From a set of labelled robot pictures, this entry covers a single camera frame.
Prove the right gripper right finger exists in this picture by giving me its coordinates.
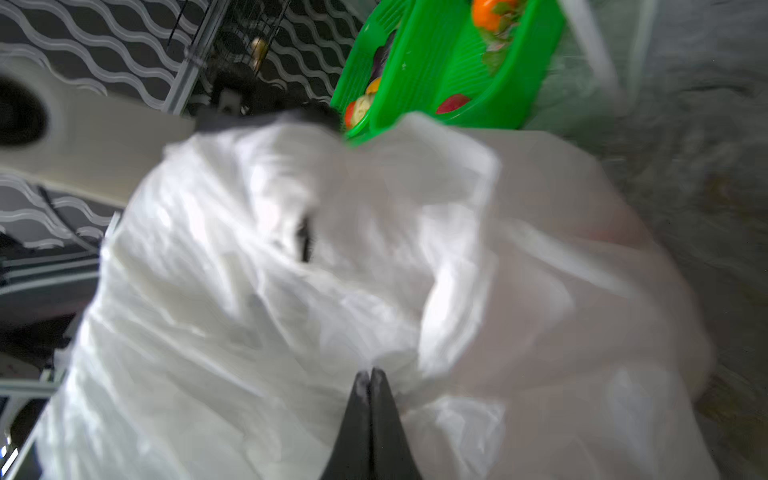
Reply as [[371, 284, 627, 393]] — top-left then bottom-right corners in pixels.
[[369, 368, 422, 480]]

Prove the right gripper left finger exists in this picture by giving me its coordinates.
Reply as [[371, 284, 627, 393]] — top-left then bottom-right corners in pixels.
[[320, 371, 371, 480]]

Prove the white plastic grocery bag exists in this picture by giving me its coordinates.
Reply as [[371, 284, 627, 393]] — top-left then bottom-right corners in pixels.
[[36, 114, 718, 479]]

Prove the left green basket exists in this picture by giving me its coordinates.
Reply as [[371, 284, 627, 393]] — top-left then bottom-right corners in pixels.
[[331, 0, 413, 139]]

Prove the green basket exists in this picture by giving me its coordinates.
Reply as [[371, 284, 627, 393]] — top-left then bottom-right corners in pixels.
[[331, 0, 413, 139], [362, 1, 565, 140]]

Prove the right green basket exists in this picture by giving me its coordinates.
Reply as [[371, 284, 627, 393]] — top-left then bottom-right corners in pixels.
[[362, 1, 565, 140]]

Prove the orange fruit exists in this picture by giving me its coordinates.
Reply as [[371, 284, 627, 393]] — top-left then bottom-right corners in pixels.
[[471, 0, 520, 34]]

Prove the white two-tier shelf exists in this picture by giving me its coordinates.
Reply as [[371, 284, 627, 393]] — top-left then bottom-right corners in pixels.
[[558, 0, 659, 116]]

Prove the black wire basket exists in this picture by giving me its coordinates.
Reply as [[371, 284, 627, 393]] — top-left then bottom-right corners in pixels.
[[168, 1, 291, 79]]

